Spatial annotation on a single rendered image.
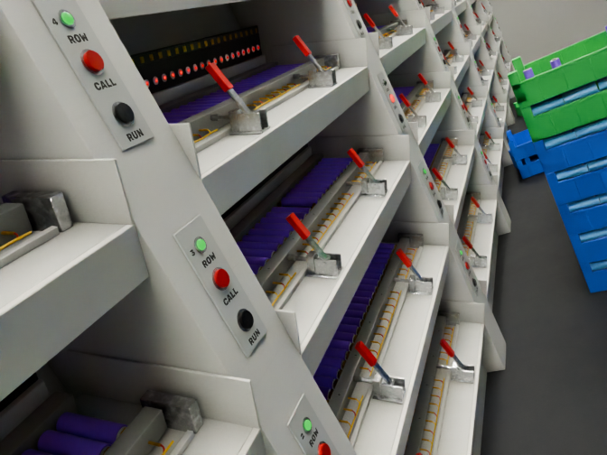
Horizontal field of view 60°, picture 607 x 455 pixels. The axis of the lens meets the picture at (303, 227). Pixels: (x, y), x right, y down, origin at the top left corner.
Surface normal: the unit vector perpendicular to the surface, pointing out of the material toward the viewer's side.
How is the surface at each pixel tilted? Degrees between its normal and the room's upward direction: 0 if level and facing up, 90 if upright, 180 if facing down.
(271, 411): 90
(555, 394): 0
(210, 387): 90
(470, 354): 21
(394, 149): 90
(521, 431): 0
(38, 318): 112
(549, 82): 90
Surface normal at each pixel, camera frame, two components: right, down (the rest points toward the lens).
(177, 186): 0.82, -0.29
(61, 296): 0.93, 0.04
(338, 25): -0.35, 0.43
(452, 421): -0.12, -0.90
